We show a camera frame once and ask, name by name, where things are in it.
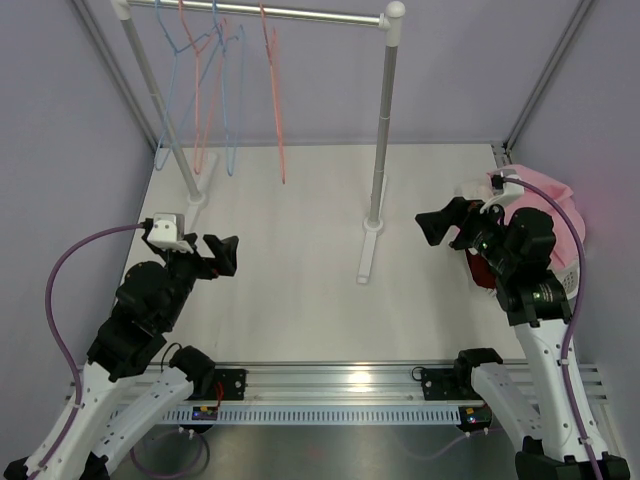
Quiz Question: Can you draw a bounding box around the right aluminium frame post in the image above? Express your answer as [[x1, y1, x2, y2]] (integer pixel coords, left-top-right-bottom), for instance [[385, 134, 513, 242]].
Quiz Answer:
[[491, 0, 598, 168]]

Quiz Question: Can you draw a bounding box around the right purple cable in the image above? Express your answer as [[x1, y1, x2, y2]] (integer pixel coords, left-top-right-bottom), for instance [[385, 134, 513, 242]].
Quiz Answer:
[[399, 177, 606, 480]]

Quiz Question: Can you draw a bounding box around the silver white clothes rack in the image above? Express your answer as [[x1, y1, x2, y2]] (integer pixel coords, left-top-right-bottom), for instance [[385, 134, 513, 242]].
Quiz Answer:
[[112, 1, 406, 285]]

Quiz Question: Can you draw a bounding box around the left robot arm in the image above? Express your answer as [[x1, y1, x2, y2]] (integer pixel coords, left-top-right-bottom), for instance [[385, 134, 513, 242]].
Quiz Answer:
[[4, 234, 239, 479]]

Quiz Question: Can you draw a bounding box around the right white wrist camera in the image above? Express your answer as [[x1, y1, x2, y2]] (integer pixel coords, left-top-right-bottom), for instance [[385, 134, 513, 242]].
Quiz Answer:
[[480, 168, 524, 213]]

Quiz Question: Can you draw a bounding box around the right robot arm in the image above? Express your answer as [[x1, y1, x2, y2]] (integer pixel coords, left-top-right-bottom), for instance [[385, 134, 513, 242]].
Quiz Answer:
[[415, 197, 631, 479]]

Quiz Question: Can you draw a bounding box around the aluminium frame post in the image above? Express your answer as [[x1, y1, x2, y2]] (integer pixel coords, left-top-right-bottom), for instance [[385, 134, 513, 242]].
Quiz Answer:
[[491, 0, 598, 168], [65, 0, 158, 150]]

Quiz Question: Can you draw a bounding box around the left aluminium frame post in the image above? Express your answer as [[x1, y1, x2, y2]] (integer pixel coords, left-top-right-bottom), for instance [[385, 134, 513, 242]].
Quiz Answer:
[[65, 0, 158, 150]]

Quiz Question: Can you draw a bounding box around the cream white t shirt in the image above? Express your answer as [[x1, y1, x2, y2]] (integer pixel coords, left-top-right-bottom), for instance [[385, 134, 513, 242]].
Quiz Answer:
[[454, 179, 493, 202]]

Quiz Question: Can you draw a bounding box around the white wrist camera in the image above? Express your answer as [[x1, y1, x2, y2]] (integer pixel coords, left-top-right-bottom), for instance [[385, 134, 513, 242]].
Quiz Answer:
[[143, 213, 195, 254], [480, 168, 524, 213]]

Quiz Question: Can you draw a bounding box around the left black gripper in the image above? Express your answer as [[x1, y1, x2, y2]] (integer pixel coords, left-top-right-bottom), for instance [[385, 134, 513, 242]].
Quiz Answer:
[[156, 233, 238, 328]]

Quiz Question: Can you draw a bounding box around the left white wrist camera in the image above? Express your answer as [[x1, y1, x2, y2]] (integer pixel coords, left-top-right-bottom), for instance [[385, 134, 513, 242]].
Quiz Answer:
[[143, 213, 195, 254]]

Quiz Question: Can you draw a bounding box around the pink t shirt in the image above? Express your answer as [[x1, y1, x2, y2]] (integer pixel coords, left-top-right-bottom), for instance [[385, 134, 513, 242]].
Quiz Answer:
[[505, 164, 586, 272]]

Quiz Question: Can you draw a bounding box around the white slotted cable duct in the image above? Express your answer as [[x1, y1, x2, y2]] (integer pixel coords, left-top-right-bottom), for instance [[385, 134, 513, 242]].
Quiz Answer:
[[109, 403, 461, 426]]

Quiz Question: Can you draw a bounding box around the aluminium mounting rail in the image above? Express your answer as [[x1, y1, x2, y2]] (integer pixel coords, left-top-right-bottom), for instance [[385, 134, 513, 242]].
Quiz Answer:
[[64, 360, 609, 407]]

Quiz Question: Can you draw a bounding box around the dark red t shirt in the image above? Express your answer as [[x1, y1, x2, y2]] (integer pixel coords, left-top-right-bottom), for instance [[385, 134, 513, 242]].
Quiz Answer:
[[465, 250, 496, 290]]

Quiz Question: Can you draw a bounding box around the purple cable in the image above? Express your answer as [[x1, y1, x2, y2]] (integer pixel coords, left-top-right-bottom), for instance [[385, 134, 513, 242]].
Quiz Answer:
[[43, 223, 211, 479], [399, 177, 606, 480]]

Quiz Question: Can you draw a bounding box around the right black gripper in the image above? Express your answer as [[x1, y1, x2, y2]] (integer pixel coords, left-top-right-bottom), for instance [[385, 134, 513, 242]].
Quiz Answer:
[[416, 196, 518, 275]]

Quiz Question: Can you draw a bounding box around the pink hanger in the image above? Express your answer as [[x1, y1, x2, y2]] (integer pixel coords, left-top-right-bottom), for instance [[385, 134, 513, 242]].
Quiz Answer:
[[178, 1, 229, 177], [258, 2, 286, 185]]

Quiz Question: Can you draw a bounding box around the white plastic basket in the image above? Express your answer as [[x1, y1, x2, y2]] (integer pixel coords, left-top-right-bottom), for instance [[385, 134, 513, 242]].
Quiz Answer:
[[472, 259, 584, 304]]

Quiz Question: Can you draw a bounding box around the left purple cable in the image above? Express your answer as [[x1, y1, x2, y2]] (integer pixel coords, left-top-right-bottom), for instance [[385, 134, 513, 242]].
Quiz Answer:
[[43, 223, 211, 479]]

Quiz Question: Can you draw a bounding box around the light blue hanger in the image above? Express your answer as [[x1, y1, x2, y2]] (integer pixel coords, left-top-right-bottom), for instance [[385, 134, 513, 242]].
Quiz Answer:
[[212, 1, 246, 177], [154, 1, 224, 171]]

